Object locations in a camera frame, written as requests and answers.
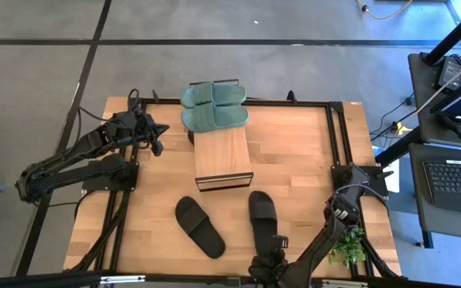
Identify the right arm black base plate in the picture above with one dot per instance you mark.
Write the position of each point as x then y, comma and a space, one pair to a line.
374, 176

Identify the wooden shelf with metal rails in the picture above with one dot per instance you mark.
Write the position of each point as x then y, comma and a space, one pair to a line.
222, 154

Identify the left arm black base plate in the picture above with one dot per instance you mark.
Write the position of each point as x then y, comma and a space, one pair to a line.
106, 184

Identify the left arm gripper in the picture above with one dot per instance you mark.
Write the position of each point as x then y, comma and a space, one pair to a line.
140, 129

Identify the small green artificial plant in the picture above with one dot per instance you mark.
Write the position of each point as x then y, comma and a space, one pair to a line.
350, 252

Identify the green slide sandal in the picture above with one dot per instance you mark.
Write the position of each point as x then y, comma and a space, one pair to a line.
218, 94
214, 118

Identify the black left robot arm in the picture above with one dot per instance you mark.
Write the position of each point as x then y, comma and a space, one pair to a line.
94, 168

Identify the dark grey desk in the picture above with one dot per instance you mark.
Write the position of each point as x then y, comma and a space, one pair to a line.
424, 80
446, 228

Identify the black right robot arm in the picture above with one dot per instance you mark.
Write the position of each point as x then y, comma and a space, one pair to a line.
318, 244

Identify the black floor plug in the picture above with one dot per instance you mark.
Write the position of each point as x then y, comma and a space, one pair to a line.
409, 101

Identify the black laptop keyboard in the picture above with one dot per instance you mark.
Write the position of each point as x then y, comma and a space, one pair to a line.
458, 180

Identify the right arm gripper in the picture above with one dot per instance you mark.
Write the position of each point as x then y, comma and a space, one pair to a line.
271, 268

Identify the white paper sheet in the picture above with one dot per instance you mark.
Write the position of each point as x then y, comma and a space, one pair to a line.
394, 184

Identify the black diagonal rig pole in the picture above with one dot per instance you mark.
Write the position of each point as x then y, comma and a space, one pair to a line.
398, 148
454, 36

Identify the silver metal bracket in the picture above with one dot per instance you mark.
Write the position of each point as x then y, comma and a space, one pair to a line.
344, 284
122, 279

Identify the black power adapter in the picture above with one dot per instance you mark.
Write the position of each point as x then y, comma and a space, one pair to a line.
450, 72

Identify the black table clamp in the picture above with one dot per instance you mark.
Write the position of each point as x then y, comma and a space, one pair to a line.
155, 97
291, 97

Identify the black horizontal rig beam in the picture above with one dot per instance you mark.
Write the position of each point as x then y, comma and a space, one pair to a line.
34, 280

